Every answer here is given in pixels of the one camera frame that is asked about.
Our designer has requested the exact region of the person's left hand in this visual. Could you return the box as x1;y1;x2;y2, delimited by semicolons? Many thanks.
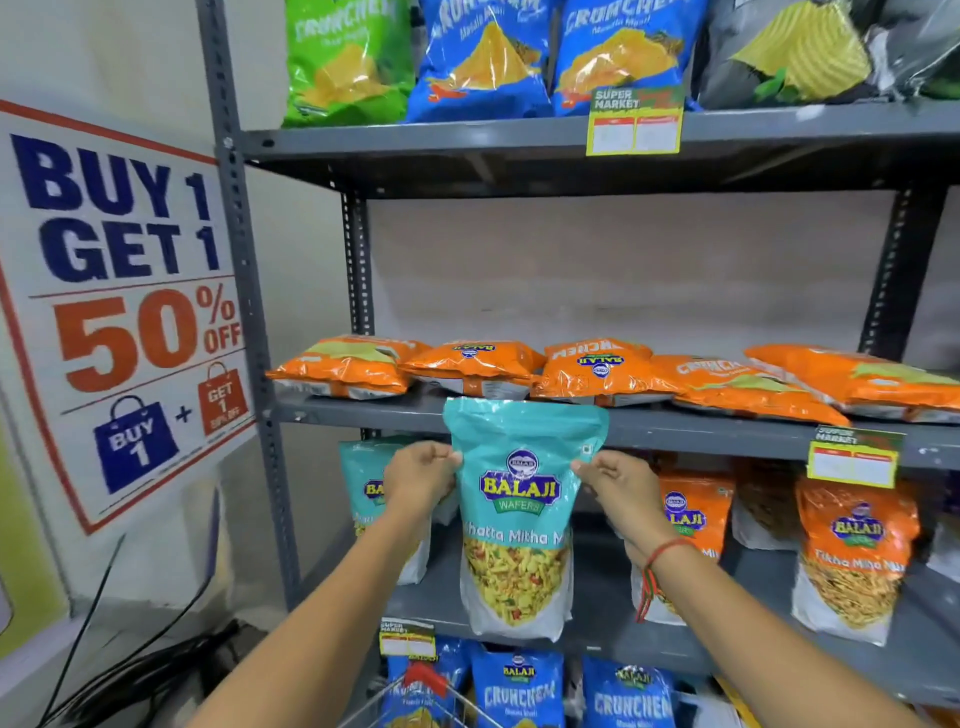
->
382;440;465;526

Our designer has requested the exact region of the person's right hand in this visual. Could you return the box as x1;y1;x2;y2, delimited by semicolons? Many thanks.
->
569;449;680;568

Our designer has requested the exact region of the teal snack bag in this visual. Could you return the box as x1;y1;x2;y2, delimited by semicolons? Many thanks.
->
338;436;460;586
442;395;610;644

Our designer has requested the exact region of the grey metal shelf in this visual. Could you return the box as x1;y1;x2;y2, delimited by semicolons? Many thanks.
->
196;0;960;710

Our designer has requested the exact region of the dark grey snack bag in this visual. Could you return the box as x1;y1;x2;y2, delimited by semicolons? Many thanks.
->
693;0;883;112
869;0;960;103

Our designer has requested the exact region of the person's right forearm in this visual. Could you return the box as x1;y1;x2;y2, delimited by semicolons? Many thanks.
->
637;543;909;728

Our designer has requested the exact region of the person's left forearm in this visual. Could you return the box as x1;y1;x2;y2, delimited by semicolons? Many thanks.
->
187;509;436;728

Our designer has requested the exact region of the yellow green price tag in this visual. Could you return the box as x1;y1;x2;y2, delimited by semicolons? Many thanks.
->
377;617;438;661
584;84;686;157
806;425;905;490

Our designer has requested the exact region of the white red-bordered sale poster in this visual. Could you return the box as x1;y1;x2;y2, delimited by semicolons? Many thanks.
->
0;97;258;538

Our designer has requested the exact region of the green-bordered poster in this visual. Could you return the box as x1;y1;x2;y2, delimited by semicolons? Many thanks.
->
0;419;73;665

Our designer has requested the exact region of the red thread bracelet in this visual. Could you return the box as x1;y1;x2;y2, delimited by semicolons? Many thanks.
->
635;536;699;625

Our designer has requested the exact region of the metal wire shopping cart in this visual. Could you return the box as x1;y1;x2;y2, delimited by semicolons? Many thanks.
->
333;659;511;728

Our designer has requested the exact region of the tangle of black cables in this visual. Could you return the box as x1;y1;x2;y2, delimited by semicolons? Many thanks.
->
33;532;249;728

